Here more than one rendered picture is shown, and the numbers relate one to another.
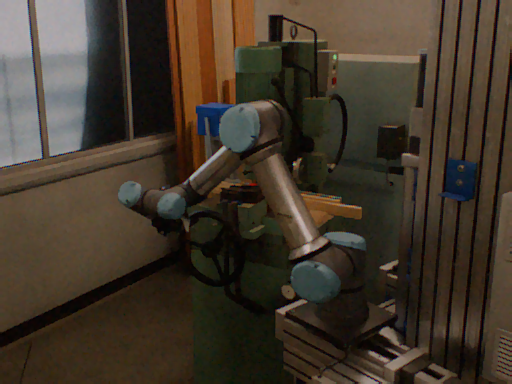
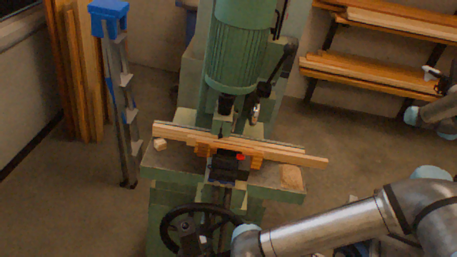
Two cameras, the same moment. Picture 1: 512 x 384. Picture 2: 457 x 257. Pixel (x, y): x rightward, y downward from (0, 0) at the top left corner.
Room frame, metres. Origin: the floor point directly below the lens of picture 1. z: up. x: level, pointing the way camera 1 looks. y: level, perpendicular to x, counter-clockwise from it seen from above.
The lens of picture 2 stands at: (1.49, 0.54, 1.74)
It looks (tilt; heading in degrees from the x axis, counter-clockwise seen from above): 36 degrees down; 327
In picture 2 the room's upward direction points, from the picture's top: 12 degrees clockwise
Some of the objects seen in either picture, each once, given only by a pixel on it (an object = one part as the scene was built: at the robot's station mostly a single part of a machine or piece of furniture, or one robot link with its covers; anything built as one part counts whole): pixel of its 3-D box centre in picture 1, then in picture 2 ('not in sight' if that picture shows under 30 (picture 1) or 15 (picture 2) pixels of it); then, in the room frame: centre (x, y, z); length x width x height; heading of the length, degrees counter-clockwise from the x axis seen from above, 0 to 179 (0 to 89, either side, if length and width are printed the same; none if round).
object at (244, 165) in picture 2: (242, 193); (229, 167); (2.18, 0.04, 0.99); 0.13 x 0.11 x 0.06; 59
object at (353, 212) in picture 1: (293, 202); (257, 151); (2.29, -0.16, 0.92); 0.55 x 0.02 x 0.04; 59
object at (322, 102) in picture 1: (317, 116); (273, 57); (2.48, -0.26, 1.23); 0.09 x 0.08 x 0.15; 149
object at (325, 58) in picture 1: (326, 70); (280, 3); (2.58, -0.31, 1.40); 0.10 x 0.06 x 0.16; 149
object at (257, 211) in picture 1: (241, 211); (224, 182); (2.18, 0.04, 0.92); 0.15 x 0.13 x 0.09; 59
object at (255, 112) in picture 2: (300, 169); (254, 111); (2.42, -0.20, 1.02); 0.12 x 0.03 x 0.12; 149
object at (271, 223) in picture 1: (253, 217); (223, 175); (2.26, 0.00, 0.87); 0.61 x 0.30 x 0.06; 59
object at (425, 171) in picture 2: not in sight; (428, 187); (1.89, -0.63, 0.98); 0.13 x 0.12 x 0.14; 56
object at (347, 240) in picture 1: (342, 257); not in sight; (1.56, -0.25, 0.98); 0.13 x 0.12 x 0.14; 149
